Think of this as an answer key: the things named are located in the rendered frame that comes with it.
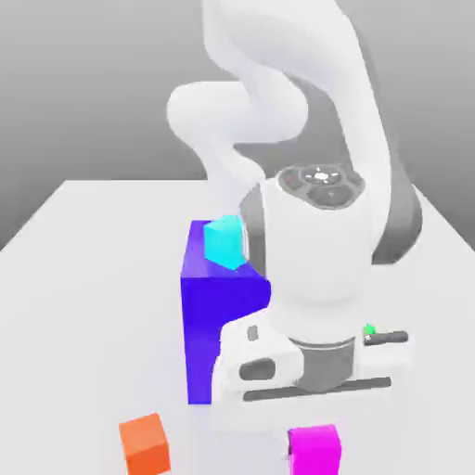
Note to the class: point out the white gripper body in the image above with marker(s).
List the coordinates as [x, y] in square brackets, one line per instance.
[261, 396]

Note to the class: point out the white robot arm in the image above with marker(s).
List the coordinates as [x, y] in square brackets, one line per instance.
[319, 259]

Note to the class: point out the small magenta cube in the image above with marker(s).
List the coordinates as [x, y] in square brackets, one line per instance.
[315, 451]

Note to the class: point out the small green cube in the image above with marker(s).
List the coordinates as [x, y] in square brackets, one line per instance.
[369, 328]

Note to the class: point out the small orange cube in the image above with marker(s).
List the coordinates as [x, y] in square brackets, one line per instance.
[143, 441]

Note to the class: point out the small cyan cube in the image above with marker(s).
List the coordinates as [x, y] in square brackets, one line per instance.
[222, 243]

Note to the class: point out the large blue box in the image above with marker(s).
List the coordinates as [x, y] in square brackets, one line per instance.
[207, 319]

